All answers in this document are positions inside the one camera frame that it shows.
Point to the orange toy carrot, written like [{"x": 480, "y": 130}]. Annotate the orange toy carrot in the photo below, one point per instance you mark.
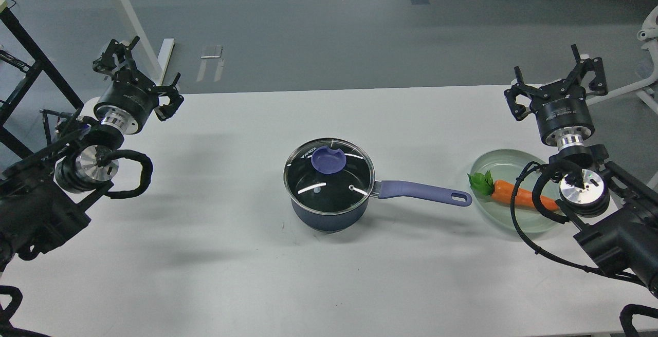
[{"x": 500, "y": 190}]

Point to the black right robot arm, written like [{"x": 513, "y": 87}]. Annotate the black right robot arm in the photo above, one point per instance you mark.
[{"x": 614, "y": 212}]

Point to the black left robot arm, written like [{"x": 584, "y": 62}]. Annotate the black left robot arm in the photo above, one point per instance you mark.
[{"x": 45, "y": 196}]

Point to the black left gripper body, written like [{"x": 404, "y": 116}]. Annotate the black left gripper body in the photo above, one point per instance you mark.
[{"x": 134, "y": 103}]

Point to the glass lid with blue knob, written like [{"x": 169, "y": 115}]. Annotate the glass lid with blue knob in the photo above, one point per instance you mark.
[{"x": 327, "y": 158}]

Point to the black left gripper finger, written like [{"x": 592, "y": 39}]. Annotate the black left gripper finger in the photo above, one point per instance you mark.
[
  {"x": 117, "y": 63},
  {"x": 166, "y": 111}
]

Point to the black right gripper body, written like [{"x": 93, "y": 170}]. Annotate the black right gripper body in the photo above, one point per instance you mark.
[{"x": 562, "y": 113}]

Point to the blue saucepan with handle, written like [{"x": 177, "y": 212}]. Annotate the blue saucepan with handle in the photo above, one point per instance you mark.
[{"x": 334, "y": 204}]

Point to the black metal frame stand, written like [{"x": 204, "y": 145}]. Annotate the black metal frame stand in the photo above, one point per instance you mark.
[{"x": 41, "y": 65}]

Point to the white chair base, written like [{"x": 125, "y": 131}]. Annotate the white chair base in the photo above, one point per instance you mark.
[{"x": 645, "y": 88}]

